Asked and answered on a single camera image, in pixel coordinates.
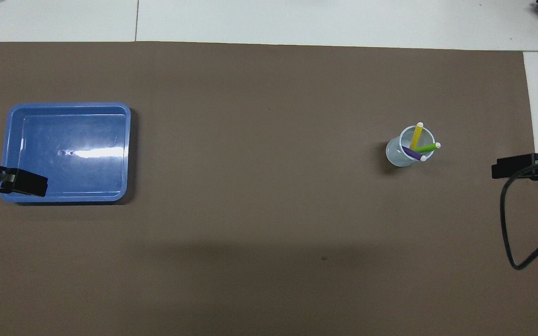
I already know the purple pen white cap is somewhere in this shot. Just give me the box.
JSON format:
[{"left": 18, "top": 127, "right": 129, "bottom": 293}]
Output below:
[{"left": 401, "top": 146, "right": 427, "bottom": 162}]

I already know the blue plastic tray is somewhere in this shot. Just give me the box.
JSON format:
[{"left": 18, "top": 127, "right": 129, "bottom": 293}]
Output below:
[{"left": 0, "top": 102, "right": 132, "bottom": 204}]

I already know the yellow pen white cap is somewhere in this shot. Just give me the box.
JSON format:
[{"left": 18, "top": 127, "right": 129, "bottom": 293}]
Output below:
[{"left": 411, "top": 122, "right": 425, "bottom": 151}]

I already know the translucent plastic cup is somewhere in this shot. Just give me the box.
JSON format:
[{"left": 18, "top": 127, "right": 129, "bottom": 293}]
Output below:
[{"left": 385, "top": 125, "right": 436, "bottom": 168}]

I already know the brown table mat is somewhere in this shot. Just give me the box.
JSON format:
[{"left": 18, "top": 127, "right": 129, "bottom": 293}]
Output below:
[{"left": 0, "top": 41, "right": 538, "bottom": 336}]

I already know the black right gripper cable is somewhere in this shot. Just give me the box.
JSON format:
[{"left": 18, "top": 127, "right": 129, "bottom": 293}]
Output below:
[{"left": 500, "top": 159, "right": 538, "bottom": 271}]

